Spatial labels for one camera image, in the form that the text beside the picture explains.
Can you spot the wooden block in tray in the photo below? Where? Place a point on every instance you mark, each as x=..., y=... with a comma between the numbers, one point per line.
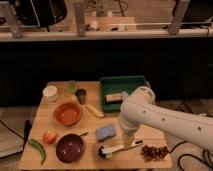
x=116, y=97

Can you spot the brown grape bunch toy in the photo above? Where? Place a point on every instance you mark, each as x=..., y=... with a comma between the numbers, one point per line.
x=153, y=153

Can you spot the black appliance in background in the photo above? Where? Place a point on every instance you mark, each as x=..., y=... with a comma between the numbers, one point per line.
x=40, y=13

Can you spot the white dish brush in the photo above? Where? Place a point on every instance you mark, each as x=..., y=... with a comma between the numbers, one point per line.
x=106, y=152

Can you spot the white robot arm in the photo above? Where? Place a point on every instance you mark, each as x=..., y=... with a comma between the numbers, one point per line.
x=139, y=108

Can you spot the green plastic tray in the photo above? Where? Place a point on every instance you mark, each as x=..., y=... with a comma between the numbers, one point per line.
x=118, y=84

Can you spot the orange peach toy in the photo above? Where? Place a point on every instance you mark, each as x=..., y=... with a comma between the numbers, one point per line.
x=49, y=137

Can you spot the white cup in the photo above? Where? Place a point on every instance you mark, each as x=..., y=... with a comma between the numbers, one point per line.
x=50, y=93

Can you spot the blue sponge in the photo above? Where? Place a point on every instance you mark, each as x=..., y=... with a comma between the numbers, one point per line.
x=105, y=132

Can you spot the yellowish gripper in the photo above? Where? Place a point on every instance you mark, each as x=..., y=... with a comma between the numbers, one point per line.
x=127, y=139

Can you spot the orange bowl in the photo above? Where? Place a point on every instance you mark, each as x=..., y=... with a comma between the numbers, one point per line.
x=67, y=114

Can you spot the green translucent cup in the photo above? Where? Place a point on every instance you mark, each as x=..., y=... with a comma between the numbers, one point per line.
x=72, y=86

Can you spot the green pepper toy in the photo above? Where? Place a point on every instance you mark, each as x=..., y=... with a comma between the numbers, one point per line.
x=34, y=143

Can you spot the purple bowl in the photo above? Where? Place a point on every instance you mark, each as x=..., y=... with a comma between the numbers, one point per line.
x=70, y=148

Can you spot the yellow corn toy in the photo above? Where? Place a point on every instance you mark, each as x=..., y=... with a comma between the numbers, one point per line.
x=94, y=111

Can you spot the metal cup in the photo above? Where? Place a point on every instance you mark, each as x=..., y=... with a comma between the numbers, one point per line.
x=81, y=96

